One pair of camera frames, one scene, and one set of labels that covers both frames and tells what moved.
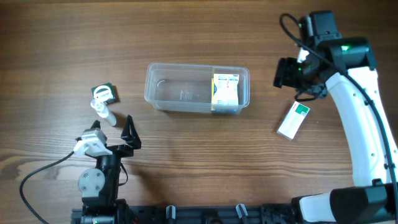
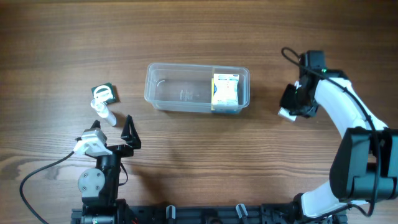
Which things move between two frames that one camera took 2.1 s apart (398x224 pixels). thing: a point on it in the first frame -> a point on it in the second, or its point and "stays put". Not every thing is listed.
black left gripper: [132, 138] stays put
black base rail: [281, 214] stays put
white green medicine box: [293, 120] -> [284, 112]
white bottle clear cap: [102, 111] stays put
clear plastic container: [186, 88] stays put
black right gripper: [285, 76] -> [285, 101]
